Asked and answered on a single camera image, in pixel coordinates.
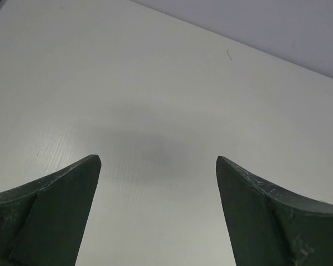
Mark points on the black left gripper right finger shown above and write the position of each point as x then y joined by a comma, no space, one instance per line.
270,225

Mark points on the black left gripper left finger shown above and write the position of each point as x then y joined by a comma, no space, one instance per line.
43,221

